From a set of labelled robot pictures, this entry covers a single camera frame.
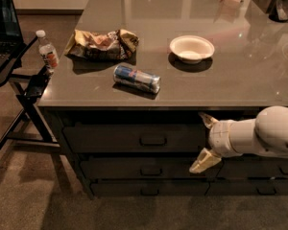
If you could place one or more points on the dark drawer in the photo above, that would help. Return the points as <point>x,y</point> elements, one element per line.
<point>248,188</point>
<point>143,168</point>
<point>135,138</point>
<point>150,188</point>
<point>253,167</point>

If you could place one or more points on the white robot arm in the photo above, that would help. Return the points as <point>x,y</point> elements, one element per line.
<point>265,135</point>

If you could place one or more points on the black laptop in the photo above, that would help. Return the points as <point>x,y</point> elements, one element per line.
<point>11,39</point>

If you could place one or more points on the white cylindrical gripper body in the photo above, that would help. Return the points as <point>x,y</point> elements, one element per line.
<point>220,138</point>

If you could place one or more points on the blue silver energy drink can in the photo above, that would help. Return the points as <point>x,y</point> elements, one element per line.
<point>137,79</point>

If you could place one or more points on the grey drawer cabinet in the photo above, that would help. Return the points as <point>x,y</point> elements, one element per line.
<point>247,72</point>

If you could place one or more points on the white paper bowl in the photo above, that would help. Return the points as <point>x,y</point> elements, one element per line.
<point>191,49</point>

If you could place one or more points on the clear plastic water bottle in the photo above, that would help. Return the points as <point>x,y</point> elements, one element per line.
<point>48,52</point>

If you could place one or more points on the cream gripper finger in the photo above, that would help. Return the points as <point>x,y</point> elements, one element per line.
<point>206,159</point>
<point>208,120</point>

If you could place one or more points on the black laptop stand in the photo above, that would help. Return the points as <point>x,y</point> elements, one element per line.
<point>28,89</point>

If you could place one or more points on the crumpled chip bag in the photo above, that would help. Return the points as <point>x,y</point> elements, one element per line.
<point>115,45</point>

